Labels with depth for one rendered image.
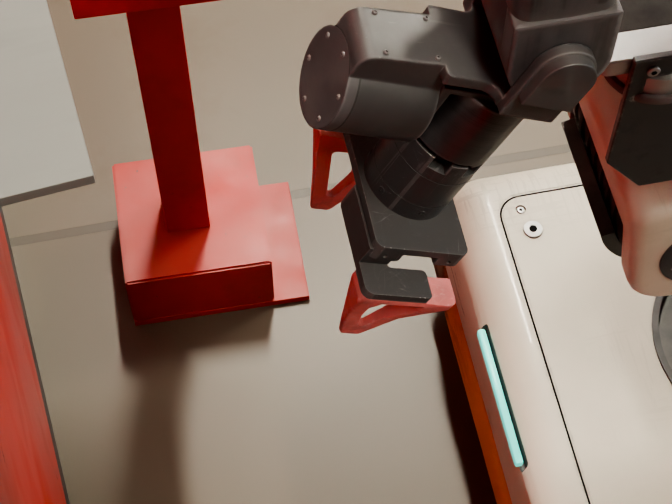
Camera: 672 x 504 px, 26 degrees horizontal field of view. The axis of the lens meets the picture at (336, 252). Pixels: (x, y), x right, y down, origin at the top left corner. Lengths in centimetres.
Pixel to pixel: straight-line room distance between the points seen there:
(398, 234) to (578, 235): 98
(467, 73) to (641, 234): 50
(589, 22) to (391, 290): 21
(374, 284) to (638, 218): 43
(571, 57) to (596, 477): 98
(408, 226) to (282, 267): 123
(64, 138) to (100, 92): 130
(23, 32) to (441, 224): 36
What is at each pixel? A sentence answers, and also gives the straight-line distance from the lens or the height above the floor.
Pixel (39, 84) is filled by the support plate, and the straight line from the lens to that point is 105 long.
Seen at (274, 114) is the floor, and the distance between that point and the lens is 227.
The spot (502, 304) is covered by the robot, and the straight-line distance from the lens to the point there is 178.
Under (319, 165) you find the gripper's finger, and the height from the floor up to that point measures 104.
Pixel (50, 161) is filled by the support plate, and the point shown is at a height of 100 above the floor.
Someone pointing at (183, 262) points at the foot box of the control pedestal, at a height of 12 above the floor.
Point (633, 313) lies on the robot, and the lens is 179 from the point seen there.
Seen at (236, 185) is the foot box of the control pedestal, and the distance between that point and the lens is 205.
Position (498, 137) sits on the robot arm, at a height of 115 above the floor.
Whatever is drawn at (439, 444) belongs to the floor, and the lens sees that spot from 199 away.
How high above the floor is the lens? 182
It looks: 59 degrees down
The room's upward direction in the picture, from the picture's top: straight up
